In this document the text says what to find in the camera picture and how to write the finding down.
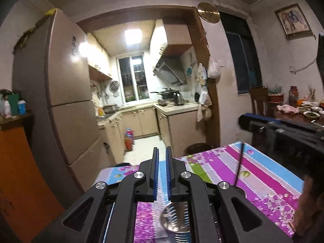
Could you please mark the white hanging cloth bag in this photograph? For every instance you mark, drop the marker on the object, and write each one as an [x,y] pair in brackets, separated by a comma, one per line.
[205,97]

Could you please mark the dark barred window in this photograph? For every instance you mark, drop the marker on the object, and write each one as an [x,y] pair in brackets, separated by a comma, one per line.
[240,55]

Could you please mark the orange wooden cabinet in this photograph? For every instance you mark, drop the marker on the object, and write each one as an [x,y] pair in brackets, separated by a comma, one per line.
[20,182]

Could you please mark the yellow bottle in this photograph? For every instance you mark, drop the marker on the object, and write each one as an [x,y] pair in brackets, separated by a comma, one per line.
[101,111]

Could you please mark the ceiling light panel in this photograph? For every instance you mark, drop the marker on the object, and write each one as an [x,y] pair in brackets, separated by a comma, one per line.
[133,36]

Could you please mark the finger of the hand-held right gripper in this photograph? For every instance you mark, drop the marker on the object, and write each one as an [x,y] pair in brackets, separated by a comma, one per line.
[258,117]

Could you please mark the hanging round strainer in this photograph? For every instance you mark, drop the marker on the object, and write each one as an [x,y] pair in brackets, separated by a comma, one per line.
[114,85]

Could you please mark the framed wall picture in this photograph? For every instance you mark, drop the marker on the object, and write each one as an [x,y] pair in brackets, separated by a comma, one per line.
[292,20]

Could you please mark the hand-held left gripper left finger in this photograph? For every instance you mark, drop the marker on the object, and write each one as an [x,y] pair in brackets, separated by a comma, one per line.
[156,177]

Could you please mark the wooden chair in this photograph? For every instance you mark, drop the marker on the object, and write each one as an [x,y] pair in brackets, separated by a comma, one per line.
[258,101]

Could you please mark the pale pink bundle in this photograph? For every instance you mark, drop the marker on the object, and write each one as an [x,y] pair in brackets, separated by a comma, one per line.
[287,108]

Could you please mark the steel kettle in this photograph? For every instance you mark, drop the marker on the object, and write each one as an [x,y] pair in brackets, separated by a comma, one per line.
[178,98]

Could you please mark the potted plant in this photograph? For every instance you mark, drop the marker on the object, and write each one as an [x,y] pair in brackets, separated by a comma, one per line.
[275,93]

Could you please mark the person's right forearm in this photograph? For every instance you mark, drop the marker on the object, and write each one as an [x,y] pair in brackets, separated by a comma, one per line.
[311,202]

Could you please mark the beige refrigerator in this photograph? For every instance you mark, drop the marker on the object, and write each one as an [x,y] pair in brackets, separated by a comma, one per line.
[68,81]

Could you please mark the yellow bag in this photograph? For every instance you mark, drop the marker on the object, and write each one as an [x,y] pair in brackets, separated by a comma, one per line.
[50,12]

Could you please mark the black wok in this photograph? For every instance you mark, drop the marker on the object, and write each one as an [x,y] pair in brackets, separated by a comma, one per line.
[167,93]

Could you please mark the blue white jar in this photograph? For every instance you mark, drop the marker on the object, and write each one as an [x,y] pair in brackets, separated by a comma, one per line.
[22,107]

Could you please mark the floral striped tablecloth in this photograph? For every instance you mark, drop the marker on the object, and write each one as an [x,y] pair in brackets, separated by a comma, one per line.
[265,182]

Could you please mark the dark wooden dining table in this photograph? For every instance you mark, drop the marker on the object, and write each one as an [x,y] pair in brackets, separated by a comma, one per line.
[291,116]

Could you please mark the black chopstick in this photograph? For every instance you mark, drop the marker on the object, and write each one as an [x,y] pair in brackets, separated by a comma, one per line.
[238,164]

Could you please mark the round dark stool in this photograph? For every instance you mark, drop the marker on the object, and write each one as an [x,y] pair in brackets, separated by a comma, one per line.
[197,148]

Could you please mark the kitchen base cabinets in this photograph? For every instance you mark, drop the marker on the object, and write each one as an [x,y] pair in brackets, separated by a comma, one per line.
[141,121]

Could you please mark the red thermos bottle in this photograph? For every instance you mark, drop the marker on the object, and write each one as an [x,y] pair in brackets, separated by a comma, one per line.
[128,144]

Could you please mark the steel pot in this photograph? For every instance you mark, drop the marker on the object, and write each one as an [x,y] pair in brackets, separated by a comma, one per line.
[110,108]

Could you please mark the dark red jar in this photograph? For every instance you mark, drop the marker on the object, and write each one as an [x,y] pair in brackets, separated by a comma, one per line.
[293,96]

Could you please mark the cabinet above range hood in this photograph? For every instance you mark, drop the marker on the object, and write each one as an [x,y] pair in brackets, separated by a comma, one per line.
[174,35]

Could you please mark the bowl of greens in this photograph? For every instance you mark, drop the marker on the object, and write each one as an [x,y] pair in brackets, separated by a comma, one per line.
[311,115]

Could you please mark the green leafy bundle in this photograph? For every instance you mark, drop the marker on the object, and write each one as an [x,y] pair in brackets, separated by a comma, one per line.
[24,38]

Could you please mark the gold wall clock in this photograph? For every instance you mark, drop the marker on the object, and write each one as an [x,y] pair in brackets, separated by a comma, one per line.
[208,12]

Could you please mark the white hanging plastic bag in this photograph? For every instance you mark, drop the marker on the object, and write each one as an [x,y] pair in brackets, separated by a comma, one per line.
[214,70]

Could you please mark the steel range hood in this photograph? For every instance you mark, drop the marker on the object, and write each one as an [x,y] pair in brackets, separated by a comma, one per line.
[169,72]

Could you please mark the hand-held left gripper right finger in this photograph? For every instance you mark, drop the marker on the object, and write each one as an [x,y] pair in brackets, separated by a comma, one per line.
[168,177]

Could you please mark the kitchen window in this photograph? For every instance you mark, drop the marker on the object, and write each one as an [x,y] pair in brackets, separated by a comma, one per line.
[131,78]

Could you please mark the printed hanging bag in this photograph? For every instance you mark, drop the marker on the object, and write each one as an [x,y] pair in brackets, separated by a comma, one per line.
[201,74]

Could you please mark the white bottle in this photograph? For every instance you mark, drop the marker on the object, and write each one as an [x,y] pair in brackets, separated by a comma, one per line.
[7,108]

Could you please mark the beige wall cabinets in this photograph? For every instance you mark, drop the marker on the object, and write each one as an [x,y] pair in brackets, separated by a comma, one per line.
[97,55]

